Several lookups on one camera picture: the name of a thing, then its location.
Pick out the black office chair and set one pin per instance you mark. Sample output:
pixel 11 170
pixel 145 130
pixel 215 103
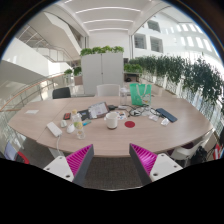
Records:
pixel 61 93

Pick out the green plant hedge row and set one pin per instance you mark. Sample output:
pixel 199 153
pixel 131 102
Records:
pixel 198 77

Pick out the white cabinet with plants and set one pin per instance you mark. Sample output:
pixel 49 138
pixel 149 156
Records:
pixel 101 65

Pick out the white chair at right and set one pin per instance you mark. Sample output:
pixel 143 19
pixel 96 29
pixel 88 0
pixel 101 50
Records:
pixel 182 153

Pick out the white office chair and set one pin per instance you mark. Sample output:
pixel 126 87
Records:
pixel 108 90

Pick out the white tissue packet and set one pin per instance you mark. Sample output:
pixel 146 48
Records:
pixel 165 122

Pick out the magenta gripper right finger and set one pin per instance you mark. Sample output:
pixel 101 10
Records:
pixel 151 166

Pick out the white ceramic mug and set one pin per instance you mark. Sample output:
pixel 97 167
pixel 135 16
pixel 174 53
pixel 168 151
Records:
pixel 111 120

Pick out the red round coaster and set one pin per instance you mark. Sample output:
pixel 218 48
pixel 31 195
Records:
pixel 129 124

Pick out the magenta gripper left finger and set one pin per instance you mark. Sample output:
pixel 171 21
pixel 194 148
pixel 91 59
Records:
pixel 74 166

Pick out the white power strip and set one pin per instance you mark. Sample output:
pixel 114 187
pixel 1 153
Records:
pixel 54 129

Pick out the small red black device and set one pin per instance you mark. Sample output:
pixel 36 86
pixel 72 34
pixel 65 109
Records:
pixel 67 116

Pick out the dark blue smartphone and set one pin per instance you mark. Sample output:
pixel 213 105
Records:
pixel 166 114

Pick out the clear plastic water bottle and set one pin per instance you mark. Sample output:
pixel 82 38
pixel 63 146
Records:
pixel 77 121

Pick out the tall clear bottle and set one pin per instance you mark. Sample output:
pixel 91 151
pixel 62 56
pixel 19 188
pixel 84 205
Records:
pixel 123 96

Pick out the green shopping bag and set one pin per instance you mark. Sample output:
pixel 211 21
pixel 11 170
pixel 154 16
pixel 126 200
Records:
pixel 140 94

